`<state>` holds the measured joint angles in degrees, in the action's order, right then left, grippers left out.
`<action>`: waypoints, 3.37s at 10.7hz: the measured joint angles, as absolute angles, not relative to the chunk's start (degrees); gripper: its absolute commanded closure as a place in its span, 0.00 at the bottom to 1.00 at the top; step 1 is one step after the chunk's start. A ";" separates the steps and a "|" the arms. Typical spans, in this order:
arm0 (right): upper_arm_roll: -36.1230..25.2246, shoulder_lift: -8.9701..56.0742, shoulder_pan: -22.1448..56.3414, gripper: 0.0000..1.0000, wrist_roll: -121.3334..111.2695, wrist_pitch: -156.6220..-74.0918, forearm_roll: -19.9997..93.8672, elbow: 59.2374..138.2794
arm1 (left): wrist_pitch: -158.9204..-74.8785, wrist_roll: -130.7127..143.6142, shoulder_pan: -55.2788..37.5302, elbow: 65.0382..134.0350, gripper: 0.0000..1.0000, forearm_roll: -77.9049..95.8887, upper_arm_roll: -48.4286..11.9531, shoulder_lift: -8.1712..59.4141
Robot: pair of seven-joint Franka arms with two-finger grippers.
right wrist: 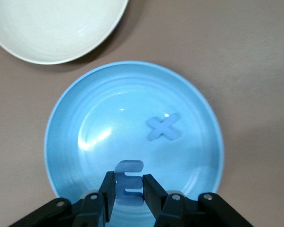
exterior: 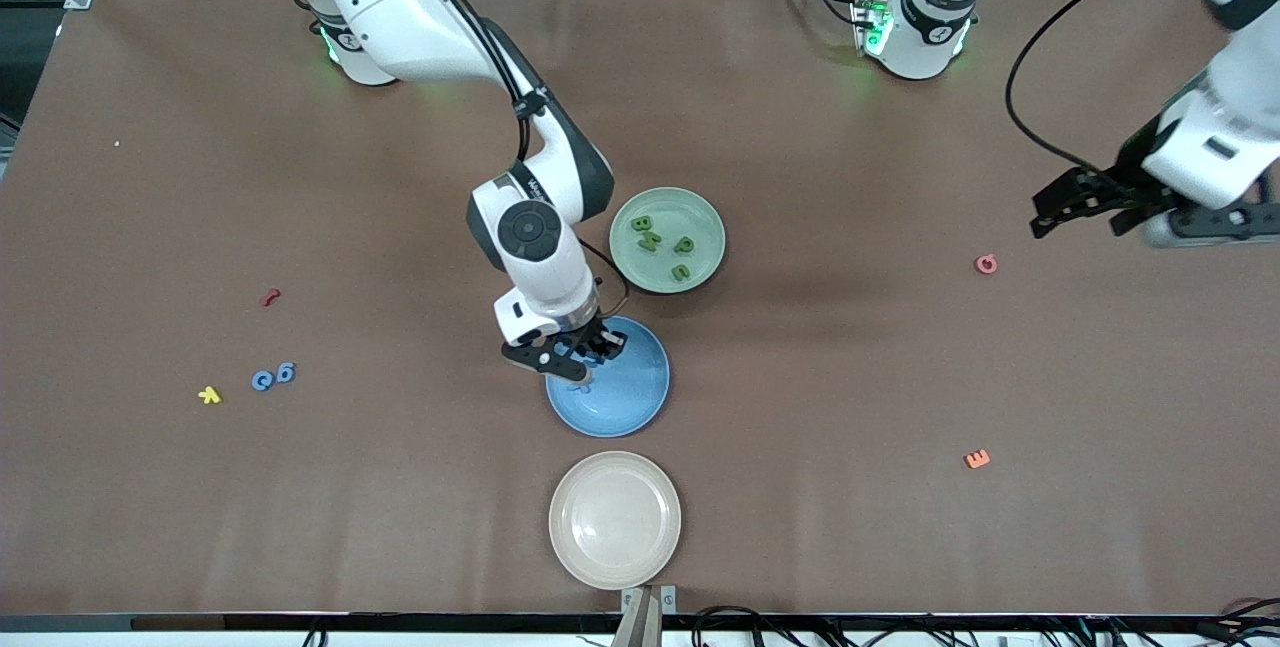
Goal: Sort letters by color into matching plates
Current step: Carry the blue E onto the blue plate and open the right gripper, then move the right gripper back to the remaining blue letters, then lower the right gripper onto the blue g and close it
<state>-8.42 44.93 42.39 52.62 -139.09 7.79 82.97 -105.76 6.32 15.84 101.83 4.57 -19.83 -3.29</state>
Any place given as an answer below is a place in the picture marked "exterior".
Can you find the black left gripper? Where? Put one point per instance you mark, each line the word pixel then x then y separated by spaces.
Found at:
pixel 1127 184

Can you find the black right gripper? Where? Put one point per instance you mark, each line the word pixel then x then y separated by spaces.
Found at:
pixel 596 334

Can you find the blue letter X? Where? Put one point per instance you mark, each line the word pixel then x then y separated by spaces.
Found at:
pixel 580 388

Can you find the green letter N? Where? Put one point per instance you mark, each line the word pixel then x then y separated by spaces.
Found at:
pixel 650 241

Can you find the green letter P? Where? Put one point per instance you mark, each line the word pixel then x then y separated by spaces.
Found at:
pixel 686 250

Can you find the blue letter g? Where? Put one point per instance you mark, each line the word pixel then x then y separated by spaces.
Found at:
pixel 293 373

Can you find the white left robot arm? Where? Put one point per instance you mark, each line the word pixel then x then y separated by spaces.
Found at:
pixel 925 32

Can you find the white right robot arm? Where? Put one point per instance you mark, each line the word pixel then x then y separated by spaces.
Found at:
pixel 400 17

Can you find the blue plate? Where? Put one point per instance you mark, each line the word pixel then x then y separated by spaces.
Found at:
pixel 625 392

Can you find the pink letter Q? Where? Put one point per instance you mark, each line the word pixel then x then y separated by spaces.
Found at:
pixel 980 267

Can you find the green plate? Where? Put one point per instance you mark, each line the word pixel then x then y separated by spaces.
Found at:
pixel 665 217

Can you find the beige plate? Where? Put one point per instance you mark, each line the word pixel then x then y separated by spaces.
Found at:
pixel 615 520

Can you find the large table cover sheet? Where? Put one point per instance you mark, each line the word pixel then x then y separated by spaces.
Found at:
pixel 450 477

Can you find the orange letter E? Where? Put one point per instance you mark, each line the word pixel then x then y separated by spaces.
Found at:
pixel 977 459

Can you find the small red letter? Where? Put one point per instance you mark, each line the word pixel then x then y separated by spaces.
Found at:
pixel 269 298

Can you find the blue letter C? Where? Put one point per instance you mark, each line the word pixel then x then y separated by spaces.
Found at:
pixel 262 388

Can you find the yellow letter K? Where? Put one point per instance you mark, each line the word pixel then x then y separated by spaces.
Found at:
pixel 208 394

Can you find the small metal bracket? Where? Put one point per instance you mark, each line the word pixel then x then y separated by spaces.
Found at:
pixel 670 597

